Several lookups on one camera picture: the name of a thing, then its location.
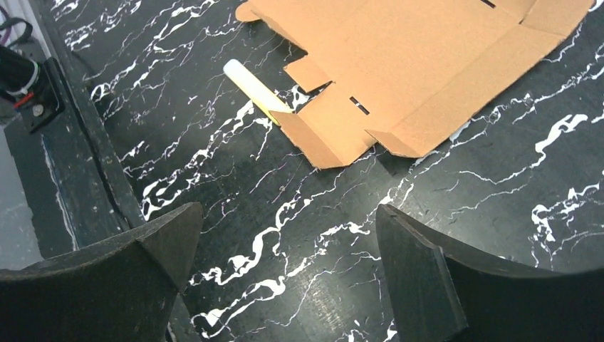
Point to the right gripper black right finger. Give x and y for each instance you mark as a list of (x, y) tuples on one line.
[(442, 289)]

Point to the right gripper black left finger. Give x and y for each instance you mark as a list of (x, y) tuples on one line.
[(122, 288)]

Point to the brown cardboard box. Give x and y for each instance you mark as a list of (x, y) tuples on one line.
[(404, 74)]

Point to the white yellow marker pen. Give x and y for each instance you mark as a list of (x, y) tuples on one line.
[(260, 95)]

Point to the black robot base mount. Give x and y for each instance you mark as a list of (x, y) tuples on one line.
[(31, 82)]

